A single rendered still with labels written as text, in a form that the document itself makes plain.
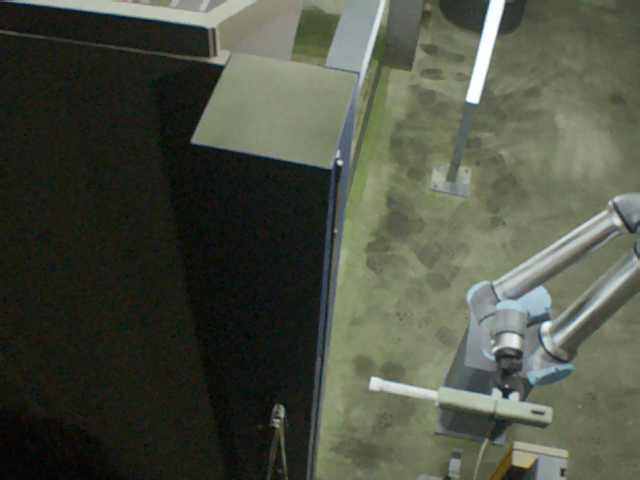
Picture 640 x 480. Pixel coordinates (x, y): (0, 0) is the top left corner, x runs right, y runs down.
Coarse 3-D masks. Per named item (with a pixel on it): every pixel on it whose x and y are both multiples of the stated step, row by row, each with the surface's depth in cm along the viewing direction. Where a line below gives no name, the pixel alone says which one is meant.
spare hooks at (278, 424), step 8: (272, 400) 143; (264, 408) 143; (272, 408) 141; (280, 408) 142; (264, 416) 142; (272, 416) 140; (280, 416) 142; (256, 424) 142; (272, 424) 140; (280, 424) 144; (288, 424) 154; (280, 432) 146; (272, 440) 150; (280, 440) 149; (272, 448) 154; (272, 456) 162; (264, 464) 175; (272, 464) 167; (264, 472) 182; (272, 472) 171; (280, 472) 169
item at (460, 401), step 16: (384, 384) 193; (400, 384) 193; (448, 400) 190; (464, 400) 190; (480, 400) 190; (496, 400) 191; (512, 400) 191; (496, 416) 190; (512, 416) 188; (528, 416) 187; (544, 416) 187; (496, 432) 199
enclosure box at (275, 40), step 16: (192, 0) 204; (224, 0) 207; (288, 16) 210; (256, 32) 202; (272, 32) 204; (288, 32) 205; (240, 48) 197; (256, 48) 198; (272, 48) 200; (288, 48) 202
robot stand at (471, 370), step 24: (552, 312) 272; (480, 336) 265; (456, 360) 296; (480, 360) 259; (456, 384) 280; (480, 384) 269; (528, 384) 262; (456, 432) 307; (480, 432) 303; (504, 432) 308
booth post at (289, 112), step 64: (256, 64) 100; (256, 128) 93; (320, 128) 94; (256, 192) 96; (320, 192) 93; (256, 256) 108; (320, 256) 104; (256, 320) 123; (320, 320) 119; (256, 384) 143; (256, 448) 172
